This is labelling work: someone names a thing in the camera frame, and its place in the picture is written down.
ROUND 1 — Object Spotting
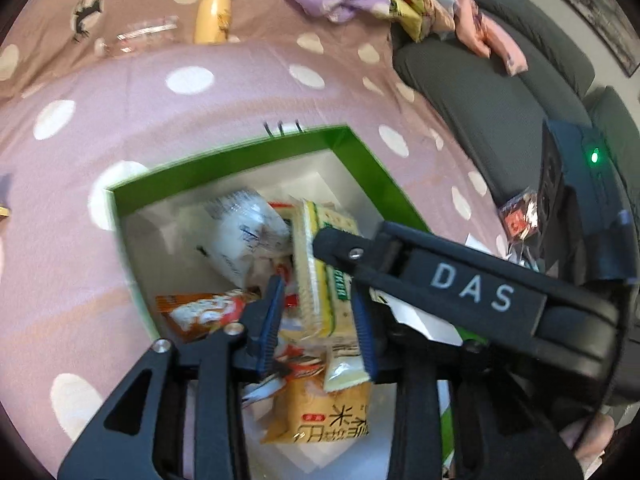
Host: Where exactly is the orange panda snack packet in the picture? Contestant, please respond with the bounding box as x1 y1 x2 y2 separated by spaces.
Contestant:
155 288 260 341

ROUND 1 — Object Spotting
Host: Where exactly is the pink cloth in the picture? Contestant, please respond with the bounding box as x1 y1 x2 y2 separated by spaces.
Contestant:
380 0 531 76

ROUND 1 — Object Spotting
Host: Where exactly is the dark grey sofa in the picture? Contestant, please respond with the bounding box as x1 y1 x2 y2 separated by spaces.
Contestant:
392 0 639 205

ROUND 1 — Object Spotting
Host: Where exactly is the white barcode snack packet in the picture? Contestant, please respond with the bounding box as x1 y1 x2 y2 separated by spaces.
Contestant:
178 188 288 288

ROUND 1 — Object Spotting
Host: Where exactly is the green cracker packet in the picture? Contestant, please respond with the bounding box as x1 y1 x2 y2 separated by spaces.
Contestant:
292 200 359 339

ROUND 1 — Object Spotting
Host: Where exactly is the green white cardboard box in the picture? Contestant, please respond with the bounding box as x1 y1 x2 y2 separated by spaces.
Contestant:
107 127 502 479

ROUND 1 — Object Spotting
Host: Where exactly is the small red snack packet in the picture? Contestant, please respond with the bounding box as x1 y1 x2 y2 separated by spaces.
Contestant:
499 188 538 242

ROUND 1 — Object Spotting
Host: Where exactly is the clear plastic bottle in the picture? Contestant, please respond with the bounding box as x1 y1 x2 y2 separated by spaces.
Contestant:
94 15 180 58

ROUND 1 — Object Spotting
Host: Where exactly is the pink polka dot bedsheet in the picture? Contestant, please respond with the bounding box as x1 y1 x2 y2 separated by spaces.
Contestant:
1 0 490 472

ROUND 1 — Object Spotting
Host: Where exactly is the yellow bottle red cap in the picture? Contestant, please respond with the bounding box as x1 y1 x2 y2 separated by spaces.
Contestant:
193 0 232 44

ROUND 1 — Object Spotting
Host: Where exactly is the white red snack packet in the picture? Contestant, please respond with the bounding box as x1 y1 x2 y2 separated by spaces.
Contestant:
248 200 299 312

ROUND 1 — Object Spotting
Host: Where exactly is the wall picture frame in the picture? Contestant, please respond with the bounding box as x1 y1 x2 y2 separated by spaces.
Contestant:
564 0 639 77

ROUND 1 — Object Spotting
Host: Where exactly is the white wrapped snacks pile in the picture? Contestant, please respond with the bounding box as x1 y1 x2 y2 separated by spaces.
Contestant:
464 234 544 273

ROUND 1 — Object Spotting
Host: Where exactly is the yellow rice snack packet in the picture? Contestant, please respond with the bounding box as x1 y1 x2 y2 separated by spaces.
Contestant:
262 342 372 444

